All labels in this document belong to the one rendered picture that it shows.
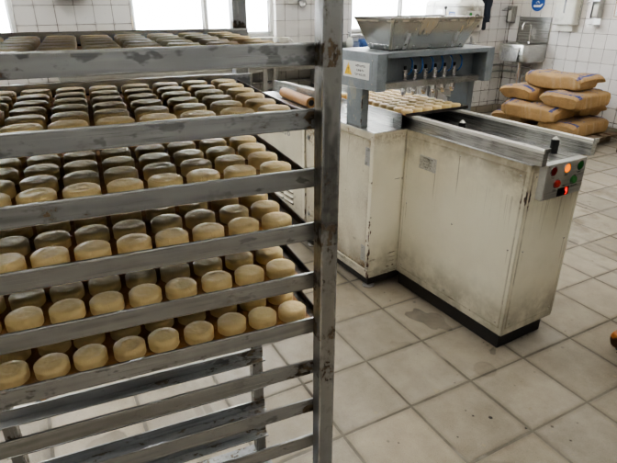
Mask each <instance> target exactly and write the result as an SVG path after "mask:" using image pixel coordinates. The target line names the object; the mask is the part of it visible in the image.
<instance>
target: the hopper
mask: <svg viewBox="0 0 617 463"><path fill-rule="evenodd" d="M354 18H355V20H356V22H357V24H358V26H359V28H360V29H361V31H362V34H363V36H364V38H365V41H366V43H367V45H368V47H369V49H375V50H383V51H405V50H421V49H437V48H453V47H463V46H464V45H465V43H466V41H467V40H468V38H469V37H470V36H471V34H472V33H473V31H474V30H475V28H476V27H477V25H478V24H479V22H480V21H481V19H482V18H483V17H482V16H454V15H420V16H370V17H354Z"/></svg>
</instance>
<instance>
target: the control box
mask: <svg viewBox="0 0 617 463"><path fill-rule="evenodd" d="M587 159H588V156H584V155H577V156H573V157H568V158H565V159H560V160H556V161H552V162H548V163H547V164H546V166H544V167H540V170H539V172H540V173H539V177H538V182H537V188H536V192H535V197H534V199H536V200H539V201H544V200H547V199H550V198H556V197H559V196H558V193H559V190H560V188H562V191H561V190H560V191H561V195H560V193H559V195H560V196H563V195H566V194H564V192H565V188H566V187H567V189H566V190H567V191H566V192H567V194H569V193H573V192H576V191H579V190H580V187H581V183H582V178H583V175H584V171H585V166H586V162H587ZM581 161H583V162H584V164H583V167H582V168H581V169H578V165H579V163H580V162H581ZM568 164H570V165H571V167H570V170H569V171H568V172H567V173H566V171H565V170H566V167H567V165H568ZM555 167H556V168H557V172H556V174H555V175H552V170H553V169H554V168H555ZM573 175H575V176H576V177H577V178H578V179H577V182H576V183H574V184H573V183H571V182H570V180H571V177H572V176H573ZM556 180H560V181H561V185H560V187H558V188H556V187H554V184H555V181H556ZM566 192H565V193H566Z"/></svg>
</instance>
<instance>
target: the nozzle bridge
mask: <svg viewBox="0 0 617 463"><path fill-rule="evenodd" d="M494 53H495V47H489V46H479V45H469V44H465V45H464V46H463V47H453V48H437V49H421V50H405V51H383V50H375V49H369V47H356V48H342V85H348V86H347V116H346V124H348V125H351V126H354V127H356V128H359V129H364V128H367V120H368V100H369V91H373V92H385V91H386V90H389V89H399V88H408V87H416V86H425V85H442V84H451V83H455V85H454V90H453V91H451V96H450V101H452V102H454V103H460V104H462V105H467V106H468V108H466V110H468V111H470V110H471V103H472V95H473V88H474V81H478V80H479V81H490V79H491V73H492V66H493V60H494ZM449 54H451V55H452V56H453V59H454V62H456V69H458V68H459V67H460V65H461V56H460V55H459V54H461V55H462V57H463V63H462V67H461V68H460V69H459V70H458V71H456V72H455V76H451V72H452V69H451V70H450V71H449V72H446V77H442V71H443V69H442V70H441V71H440V72H439V73H437V75H436V76H437V77H436V78H432V71H431V72H430V73H427V79H422V73H423V69H422V71H421V66H422V60H421V58H420V57H422V59H423V68H424V64H427V68H428V72H429V71H430V70H431V68H432V58H431V57H430V56H432V57H433V66H434V64H435V63H437V71H439V70H440V69H441V67H442V57H441V56H440V55H442V56H443V62H446V66H447V70H449V69H450V68H451V65H452V58H451V56H450V55H449ZM409 57H411V58H412V60H413V68H412V72H411V73H410V74H409V75H407V81H402V72H403V70H404V65H407V73H409V72H410V70H411V59H410V58H409ZM415 64H417V69H418V73H419V72H420V71H421V73H419V74H417V80H412V74H413V69H414V65H415Z"/></svg>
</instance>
